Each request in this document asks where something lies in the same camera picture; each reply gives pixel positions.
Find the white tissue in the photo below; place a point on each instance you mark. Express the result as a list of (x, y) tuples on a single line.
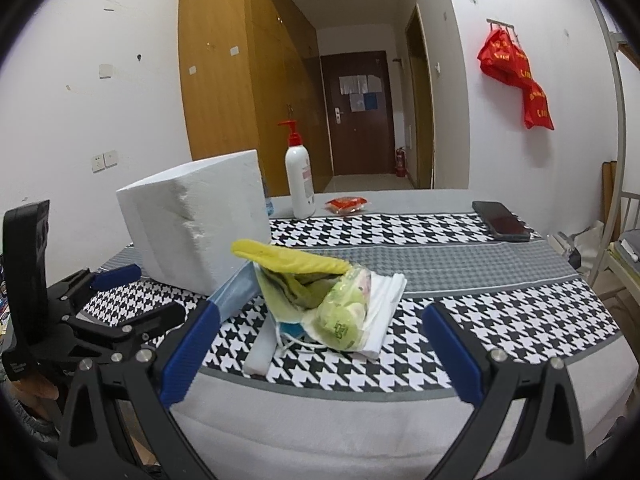
[(385, 294)]

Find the wooden side door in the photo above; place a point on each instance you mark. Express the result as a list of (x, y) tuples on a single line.
[(420, 76)]

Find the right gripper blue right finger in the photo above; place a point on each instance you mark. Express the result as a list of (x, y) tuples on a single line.
[(547, 442)]

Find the white red pump bottle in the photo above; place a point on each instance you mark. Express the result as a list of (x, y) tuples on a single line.
[(298, 172)]

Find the houndstooth patterned table cloth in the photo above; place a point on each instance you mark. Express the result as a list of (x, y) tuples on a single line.
[(269, 403)]

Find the wooden wardrobe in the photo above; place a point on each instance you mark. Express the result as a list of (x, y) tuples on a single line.
[(247, 66)]

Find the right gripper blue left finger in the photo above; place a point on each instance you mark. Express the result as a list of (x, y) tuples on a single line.
[(95, 442)]

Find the green snack packet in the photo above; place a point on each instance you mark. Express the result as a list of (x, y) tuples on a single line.
[(338, 321)]

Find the red hanging bag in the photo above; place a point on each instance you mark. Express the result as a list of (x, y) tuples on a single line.
[(502, 58)]

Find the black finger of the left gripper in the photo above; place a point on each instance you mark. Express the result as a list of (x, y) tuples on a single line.
[(152, 324)]

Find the white wall switch plate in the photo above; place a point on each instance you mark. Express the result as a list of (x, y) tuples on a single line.
[(105, 71)]

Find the white styrofoam box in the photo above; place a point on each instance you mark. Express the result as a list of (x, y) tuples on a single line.
[(184, 220)]

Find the white wall socket pair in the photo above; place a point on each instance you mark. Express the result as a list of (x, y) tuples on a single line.
[(104, 161)]

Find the black smartphone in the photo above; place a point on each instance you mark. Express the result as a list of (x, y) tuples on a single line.
[(500, 221)]

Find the red snack packet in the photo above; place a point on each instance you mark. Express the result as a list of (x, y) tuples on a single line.
[(346, 205)]

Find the red fire extinguisher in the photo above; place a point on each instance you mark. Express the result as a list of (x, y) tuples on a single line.
[(400, 163)]

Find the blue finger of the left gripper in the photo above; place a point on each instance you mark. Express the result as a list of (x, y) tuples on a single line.
[(117, 277)]

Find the dark brown entrance door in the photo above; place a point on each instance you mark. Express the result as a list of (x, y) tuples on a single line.
[(360, 112)]

